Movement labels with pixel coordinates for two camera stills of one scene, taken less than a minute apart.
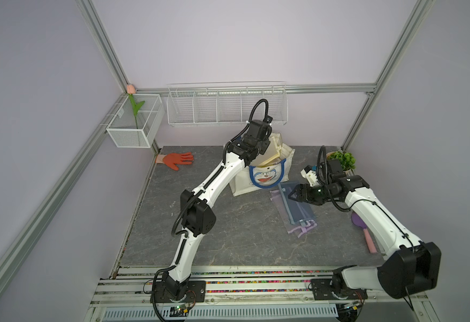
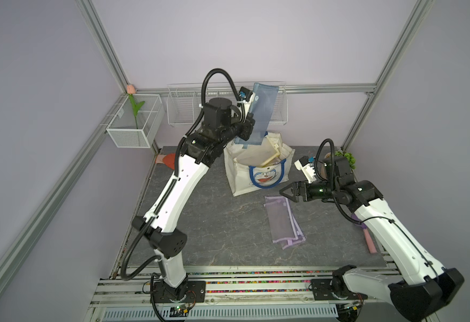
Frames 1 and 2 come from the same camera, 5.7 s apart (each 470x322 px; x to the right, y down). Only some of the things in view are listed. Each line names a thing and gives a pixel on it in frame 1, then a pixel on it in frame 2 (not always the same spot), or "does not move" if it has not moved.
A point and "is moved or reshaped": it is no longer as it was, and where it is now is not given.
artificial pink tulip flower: [131, 89] does not move
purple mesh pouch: [278, 202] is moved or reshaped
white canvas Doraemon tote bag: [272, 168] does not move
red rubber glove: [174, 159] does not move
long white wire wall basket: [224, 103] does not move
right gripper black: [305, 196] does not move
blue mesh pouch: [297, 211] -> [261, 110]
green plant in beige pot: [347, 161] does not move
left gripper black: [265, 146] -> [248, 127]
